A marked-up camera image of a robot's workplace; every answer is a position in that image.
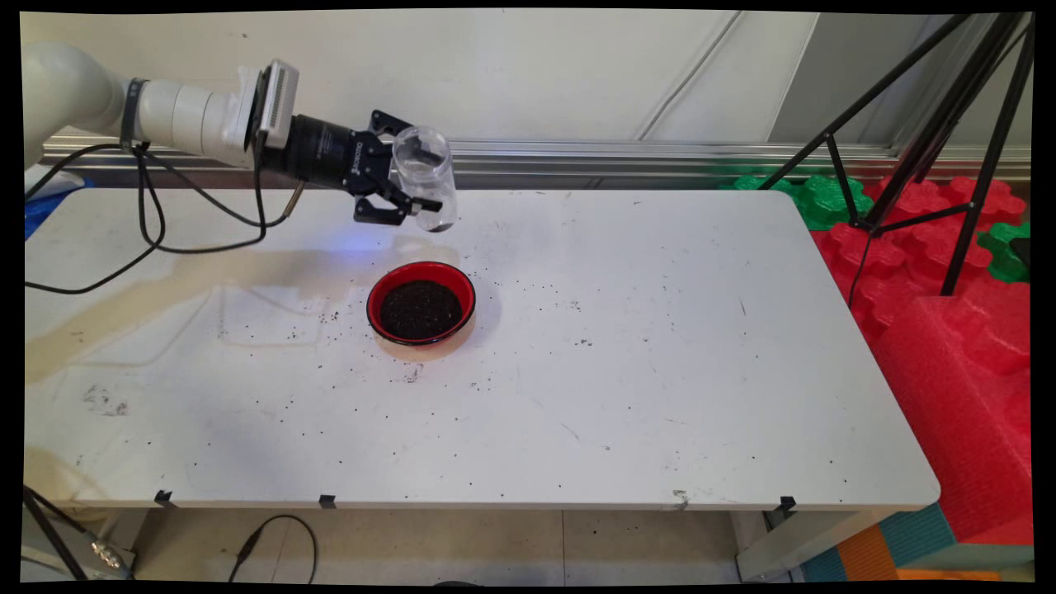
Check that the white plastic sheet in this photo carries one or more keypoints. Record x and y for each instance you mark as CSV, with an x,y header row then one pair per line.
x,y
49,181

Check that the aluminium rail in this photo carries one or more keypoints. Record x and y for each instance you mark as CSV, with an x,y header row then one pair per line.
x,y
619,153

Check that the clear plastic jar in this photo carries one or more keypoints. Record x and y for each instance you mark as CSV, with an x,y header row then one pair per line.
x,y
437,177

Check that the white wall conduit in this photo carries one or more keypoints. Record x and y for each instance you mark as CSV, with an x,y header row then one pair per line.
x,y
689,78

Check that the orange foam mat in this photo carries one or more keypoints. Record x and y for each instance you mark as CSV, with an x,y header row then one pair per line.
x,y
866,554

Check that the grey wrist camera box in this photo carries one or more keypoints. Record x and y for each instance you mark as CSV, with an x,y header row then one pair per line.
x,y
280,95

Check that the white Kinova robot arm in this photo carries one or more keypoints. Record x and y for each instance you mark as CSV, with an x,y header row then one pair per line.
x,y
181,111

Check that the red and green cloth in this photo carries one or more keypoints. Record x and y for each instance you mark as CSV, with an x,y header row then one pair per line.
x,y
899,247

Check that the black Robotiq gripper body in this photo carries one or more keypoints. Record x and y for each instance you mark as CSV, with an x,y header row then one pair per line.
x,y
330,153

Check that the white table leg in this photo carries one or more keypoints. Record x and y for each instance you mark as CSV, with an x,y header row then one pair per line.
x,y
74,528
800,540

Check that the green foam puzzle tile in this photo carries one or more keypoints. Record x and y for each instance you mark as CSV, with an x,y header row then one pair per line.
x,y
1002,252
825,202

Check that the red bowl with black rim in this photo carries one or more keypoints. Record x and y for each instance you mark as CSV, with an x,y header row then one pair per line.
x,y
377,309

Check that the large black tripod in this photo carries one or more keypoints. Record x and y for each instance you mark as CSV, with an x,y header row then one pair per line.
x,y
986,165

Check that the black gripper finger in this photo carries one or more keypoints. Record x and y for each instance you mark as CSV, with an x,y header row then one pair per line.
x,y
379,210
388,124

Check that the black seeds pile in bowl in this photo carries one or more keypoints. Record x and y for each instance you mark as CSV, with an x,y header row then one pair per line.
x,y
421,310

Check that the teal foam mat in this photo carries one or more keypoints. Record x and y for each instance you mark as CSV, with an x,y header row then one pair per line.
x,y
920,532

